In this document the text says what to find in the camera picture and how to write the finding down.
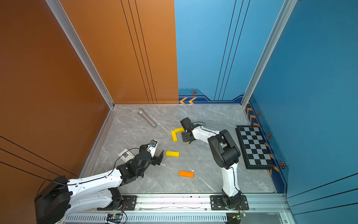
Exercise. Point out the grey metal microphone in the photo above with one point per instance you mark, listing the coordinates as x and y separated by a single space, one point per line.
147 118

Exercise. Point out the yellow block bottom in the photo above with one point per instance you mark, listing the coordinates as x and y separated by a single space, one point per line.
172 154

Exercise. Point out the green circuit board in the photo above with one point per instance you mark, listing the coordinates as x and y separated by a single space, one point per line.
235 218
115 218

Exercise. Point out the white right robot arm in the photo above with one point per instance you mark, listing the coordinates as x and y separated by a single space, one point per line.
226 154

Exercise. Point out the right green circuit board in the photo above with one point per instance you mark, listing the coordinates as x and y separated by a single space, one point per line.
235 218

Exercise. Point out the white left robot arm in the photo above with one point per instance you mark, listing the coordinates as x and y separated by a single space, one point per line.
64 196

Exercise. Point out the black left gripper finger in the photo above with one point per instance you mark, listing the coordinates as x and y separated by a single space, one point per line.
144 148
156 160

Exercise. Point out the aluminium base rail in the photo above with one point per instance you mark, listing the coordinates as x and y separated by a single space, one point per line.
190 208

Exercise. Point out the corner aluminium post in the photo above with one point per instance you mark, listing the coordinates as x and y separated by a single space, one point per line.
69 30
273 38

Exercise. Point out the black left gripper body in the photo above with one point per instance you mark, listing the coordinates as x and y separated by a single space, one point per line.
142 174

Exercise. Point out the left corner aluminium post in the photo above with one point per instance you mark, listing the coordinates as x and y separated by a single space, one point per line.
69 30

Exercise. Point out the yellow block top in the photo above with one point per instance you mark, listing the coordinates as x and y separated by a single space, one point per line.
178 130

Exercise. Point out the left green circuit board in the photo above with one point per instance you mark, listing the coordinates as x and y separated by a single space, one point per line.
115 218

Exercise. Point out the small square tag card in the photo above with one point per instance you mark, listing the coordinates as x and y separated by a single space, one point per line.
126 155

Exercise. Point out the black white chessboard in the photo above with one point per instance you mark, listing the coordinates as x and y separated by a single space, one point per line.
254 149

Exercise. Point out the right corner aluminium post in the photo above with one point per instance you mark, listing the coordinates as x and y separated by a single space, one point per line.
273 38

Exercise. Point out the orange block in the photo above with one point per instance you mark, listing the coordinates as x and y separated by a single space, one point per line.
186 174

